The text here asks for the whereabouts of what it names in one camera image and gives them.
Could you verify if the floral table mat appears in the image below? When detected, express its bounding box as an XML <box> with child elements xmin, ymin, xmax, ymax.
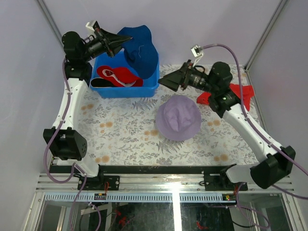
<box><xmin>55</xmin><ymin>64</ymin><xmax>275</xmax><ymax>167</ymax></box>

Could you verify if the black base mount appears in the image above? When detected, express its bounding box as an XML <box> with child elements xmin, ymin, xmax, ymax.
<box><xmin>83</xmin><ymin>175</ymin><xmax>120</xmax><ymax>192</ymax></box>
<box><xmin>199</xmin><ymin>164</ymin><xmax>241</xmax><ymax>192</ymax></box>

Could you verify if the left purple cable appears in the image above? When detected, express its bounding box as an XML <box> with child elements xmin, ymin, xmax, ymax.
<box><xmin>43</xmin><ymin>56</ymin><xmax>102</xmax><ymax>231</ymax></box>

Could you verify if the blue plastic bin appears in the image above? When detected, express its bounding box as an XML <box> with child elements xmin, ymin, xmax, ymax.
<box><xmin>90</xmin><ymin>51</ymin><xmax>159</xmax><ymax>98</ymax></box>

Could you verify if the red cap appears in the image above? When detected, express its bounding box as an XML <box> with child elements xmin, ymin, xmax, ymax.
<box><xmin>97</xmin><ymin>65</ymin><xmax>143</xmax><ymax>87</ymax></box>

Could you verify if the navy blue hat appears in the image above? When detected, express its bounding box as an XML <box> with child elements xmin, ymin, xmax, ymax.
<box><xmin>118</xmin><ymin>25</ymin><xmax>159</xmax><ymax>79</ymax></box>

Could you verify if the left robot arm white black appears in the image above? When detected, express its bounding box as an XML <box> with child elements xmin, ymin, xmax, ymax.
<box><xmin>43</xmin><ymin>26</ymin><xmax>132</xmax><ymax>190</ymax></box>

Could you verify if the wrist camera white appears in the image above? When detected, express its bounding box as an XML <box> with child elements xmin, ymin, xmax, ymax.
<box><xmin>86</xmin><ymin>20</ymin><xmax>100</xmax><ymax>35</ymax></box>
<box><xmin>191</xmin><ymin>45</ymin><xmax>204</xmax><ymax>66</ymax></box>

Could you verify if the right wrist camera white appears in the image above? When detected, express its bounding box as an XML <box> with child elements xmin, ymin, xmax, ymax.
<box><xmin>191</xmin><ymin>45</ymin><xmax>204</xmax><ymax>66</ymax></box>

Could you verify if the lilac bucket hat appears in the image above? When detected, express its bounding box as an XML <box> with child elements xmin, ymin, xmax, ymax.
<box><xmin>155</xmin><ymin>95</ymin><xmax>202</xmax><ymax>141</ymax></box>

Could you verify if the beige black hat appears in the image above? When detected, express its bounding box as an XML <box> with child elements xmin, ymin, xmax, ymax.
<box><xmin>90</xmin><ymin>78</ymin><xmax>116</xmax><ymax>88</ymax></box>

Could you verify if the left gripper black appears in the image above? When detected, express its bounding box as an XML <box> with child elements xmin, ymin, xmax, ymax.
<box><xmin>79</xmin><ymin>27</ymin><xmax>129</xmax><ymax>63</ymax></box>

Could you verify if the left aluminium frame post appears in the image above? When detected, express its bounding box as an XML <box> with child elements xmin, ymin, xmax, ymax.
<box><xmin>35</xmin><ymin>0</ymin><xmax>65</xmax><ymax>59</ymax></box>

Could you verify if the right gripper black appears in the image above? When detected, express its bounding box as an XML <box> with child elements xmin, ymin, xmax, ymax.
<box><xmin>158</xmin><ymin>60</ymin><xmax>217</xmax><ymax>95</ymax></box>

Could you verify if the red cloth hat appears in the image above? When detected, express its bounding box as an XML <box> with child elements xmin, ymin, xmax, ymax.
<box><xmin>196</xmin><ymin>83</ymin><xmax>255</xmax><ymax>111</ymax></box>

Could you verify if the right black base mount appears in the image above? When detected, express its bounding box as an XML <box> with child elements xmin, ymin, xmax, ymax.
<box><xmin>199</xmin><ymin>164</ymin><xmax>241</xmax><ymax>192</ymax></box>

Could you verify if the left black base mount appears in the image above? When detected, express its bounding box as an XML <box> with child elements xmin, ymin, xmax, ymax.
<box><xmin>83</xmin><ymin>175</ymin><xmax>120</xmax><ymax>192</ymax></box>

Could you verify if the aluminium frame post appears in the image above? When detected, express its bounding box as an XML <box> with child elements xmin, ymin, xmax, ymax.
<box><xmin>35</xmin><ymin>0</ymin><xmax>65</xmax><ymax>59</ymax></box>
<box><xmin>244</xmin><ymin>0</ymin><xmax>289</xmax><ymax>71</ymax></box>

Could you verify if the blue white cable duct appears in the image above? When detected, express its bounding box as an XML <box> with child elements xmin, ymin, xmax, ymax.
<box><xmin>45</xmin><ymin>192</ymin><xmax>235</xmax><ymax>203</ymax></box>

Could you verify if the right aluminium frame post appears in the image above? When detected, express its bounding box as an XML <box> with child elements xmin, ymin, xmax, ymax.
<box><xmin>244</xmin><ymin>0</ymin><xmax>289</xmax><ymax>71</ymax></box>

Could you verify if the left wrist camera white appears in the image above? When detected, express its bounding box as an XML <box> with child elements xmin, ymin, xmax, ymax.
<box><xmin>86</xmin><ymin>20</ymin><xmax>100</xmax><ymax>35</ymax></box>

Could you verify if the aluminium front rail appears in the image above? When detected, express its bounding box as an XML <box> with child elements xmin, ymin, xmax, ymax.
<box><xmin>36</xmin><ymin>173</ymin><xmax>295</xmax><ymax>193</ymax></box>

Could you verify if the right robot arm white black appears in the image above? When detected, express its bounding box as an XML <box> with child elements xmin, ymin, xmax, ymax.
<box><xmin>158</xmin><ymin>61</ymin><xmax>295</xmax><ymax>190</ymax></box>

